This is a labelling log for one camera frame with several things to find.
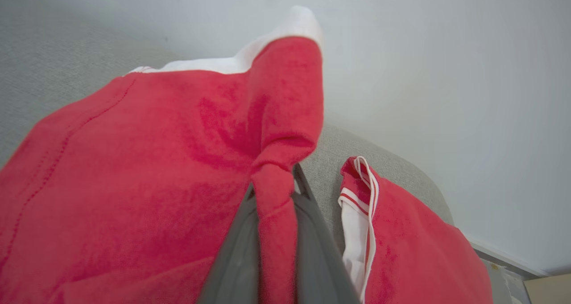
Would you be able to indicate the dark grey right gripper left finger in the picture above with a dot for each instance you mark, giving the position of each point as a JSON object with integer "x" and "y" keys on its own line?
{"x": 236, "y": 268}

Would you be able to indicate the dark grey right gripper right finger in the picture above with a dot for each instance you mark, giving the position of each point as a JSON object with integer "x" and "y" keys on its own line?
{"x": 316, "y": 259}

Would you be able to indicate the red jersey with white sleeves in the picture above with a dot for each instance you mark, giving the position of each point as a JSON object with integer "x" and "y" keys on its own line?
{"x": 134, "y": 170}

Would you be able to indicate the red garment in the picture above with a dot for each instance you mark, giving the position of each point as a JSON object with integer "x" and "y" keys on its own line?
{"x": 419, "y": 259}

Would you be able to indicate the grey fabric sofa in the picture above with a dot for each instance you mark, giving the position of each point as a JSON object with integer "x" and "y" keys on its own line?
{"x": 330, "y": 161}

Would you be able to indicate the white wall baseboard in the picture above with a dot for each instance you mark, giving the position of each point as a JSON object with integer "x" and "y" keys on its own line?
{"x": 504, "y": 257}

